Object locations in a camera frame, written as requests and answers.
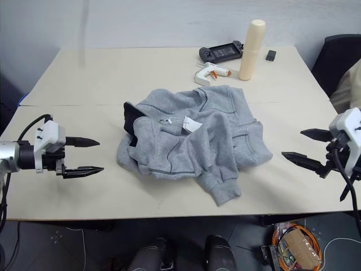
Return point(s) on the black office chair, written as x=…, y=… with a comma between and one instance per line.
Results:
x=335, y=62

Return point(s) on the white hot glue gun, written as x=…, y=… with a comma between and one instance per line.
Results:
x=208, y=72

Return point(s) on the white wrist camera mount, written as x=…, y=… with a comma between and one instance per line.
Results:
x=348, y=118
x=48, y=132

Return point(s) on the tall cream cylinder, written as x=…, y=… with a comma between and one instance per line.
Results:
x=251, y=50

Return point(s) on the grey zip hoodie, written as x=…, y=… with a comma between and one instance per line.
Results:
x=203, y=135

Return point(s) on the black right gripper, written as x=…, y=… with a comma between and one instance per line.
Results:
x=331, y=166

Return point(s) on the white paper clothing tag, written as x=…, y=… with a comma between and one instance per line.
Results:
x=191, y=124

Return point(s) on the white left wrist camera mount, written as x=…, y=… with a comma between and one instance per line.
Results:
x=48, y=132

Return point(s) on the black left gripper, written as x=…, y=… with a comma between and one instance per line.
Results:
x=53, y=161

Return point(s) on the dark rounded shape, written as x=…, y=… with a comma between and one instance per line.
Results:
x=150, y=255
x=221, y=252

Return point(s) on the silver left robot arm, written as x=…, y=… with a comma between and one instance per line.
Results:
x=9, y=155

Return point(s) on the brown paper wrapped package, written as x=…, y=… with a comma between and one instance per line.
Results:
x=301, y=249

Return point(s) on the small black flat device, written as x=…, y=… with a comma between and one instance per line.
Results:
x=271, y=55

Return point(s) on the small black floor box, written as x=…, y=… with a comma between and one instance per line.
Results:
x=268, y=254

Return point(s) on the black handheld game controller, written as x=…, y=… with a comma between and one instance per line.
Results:
x=221, y=52

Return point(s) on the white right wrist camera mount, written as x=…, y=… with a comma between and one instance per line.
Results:
x=348, y=118

